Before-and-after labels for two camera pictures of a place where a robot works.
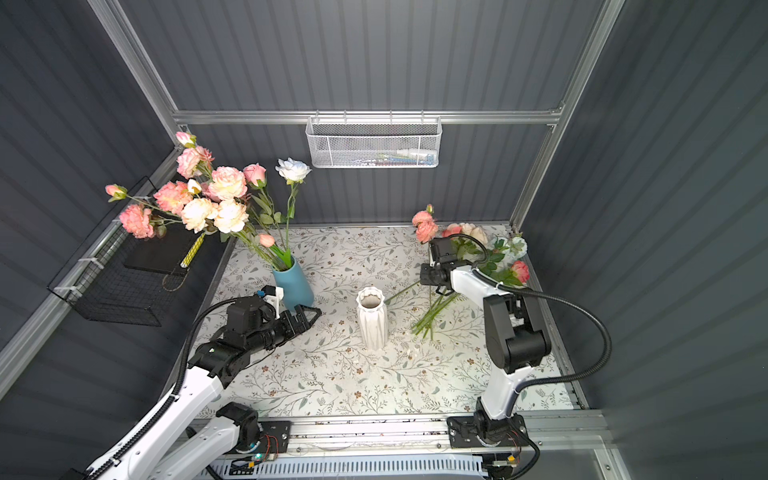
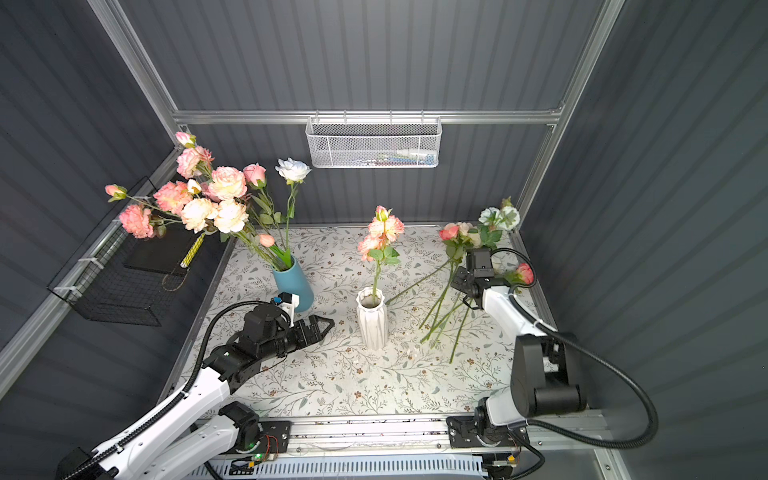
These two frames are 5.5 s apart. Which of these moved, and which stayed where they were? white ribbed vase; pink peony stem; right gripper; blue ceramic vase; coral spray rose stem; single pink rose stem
Moved: right gripper; coral spray rose stem
Stayed: single pink rose stem; white ribbed vase; pink peony stem; blue ceramic vase
